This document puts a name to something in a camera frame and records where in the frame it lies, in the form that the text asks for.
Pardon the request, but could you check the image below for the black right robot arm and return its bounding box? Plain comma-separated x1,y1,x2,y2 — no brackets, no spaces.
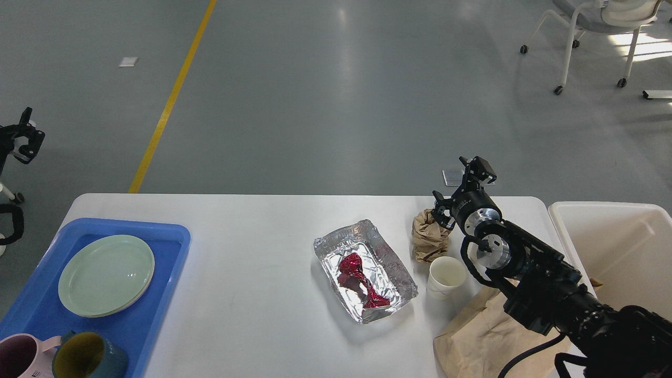
431,157,671,377

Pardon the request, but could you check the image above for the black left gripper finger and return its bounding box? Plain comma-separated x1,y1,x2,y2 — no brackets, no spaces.
1,107,45,165

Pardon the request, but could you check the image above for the brown paper ball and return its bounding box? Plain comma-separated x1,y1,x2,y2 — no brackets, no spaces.
411,208,452,264

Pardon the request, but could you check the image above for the blue plastic tray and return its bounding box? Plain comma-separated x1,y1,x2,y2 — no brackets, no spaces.
1,218,191,377

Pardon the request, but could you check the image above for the dark teal mug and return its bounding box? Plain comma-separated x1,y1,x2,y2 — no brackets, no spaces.
52,331,128,377

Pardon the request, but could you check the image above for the light green plate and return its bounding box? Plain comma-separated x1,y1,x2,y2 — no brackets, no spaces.
58,235,155,316

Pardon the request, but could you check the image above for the pink mug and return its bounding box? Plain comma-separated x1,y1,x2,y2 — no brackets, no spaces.
1,333,61,377

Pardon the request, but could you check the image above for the grey floor plate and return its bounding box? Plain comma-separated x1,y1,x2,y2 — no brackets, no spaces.
442,169,497,187

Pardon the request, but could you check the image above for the white office chair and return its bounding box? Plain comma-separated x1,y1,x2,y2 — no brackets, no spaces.
519,1,662,96

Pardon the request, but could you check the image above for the white paper cup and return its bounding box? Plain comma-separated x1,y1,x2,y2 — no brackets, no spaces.
426,256,467,301

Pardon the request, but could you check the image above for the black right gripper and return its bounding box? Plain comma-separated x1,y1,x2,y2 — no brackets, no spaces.
432,156,502,237

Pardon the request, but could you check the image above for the white bar on floor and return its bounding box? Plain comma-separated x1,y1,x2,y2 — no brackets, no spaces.
642,89,672,100

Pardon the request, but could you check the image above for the white plastic bin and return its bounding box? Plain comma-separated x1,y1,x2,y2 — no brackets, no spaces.
548,202,671,320

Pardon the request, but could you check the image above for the red crumpled wrapper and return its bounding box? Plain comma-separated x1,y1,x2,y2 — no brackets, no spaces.
338,252,391,309

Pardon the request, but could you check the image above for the flat brown paper bag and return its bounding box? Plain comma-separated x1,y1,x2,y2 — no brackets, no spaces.
434,287,559,377

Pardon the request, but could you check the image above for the aluminium foil tray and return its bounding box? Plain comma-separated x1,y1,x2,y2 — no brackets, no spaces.
313,219,418,324

